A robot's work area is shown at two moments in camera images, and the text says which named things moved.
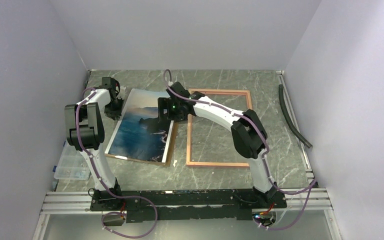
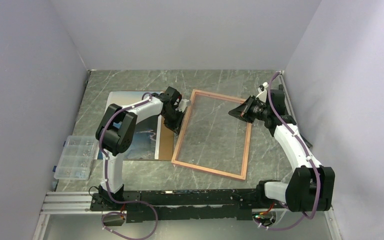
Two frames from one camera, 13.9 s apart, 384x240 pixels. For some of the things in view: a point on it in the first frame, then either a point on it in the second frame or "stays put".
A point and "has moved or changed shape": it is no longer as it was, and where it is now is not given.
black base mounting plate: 141,206 stays put
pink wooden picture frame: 248,93 has moved or changed shape
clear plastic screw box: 72,165 stays put
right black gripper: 164,103 -> 242,111
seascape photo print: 139,134 has moved or changed shape
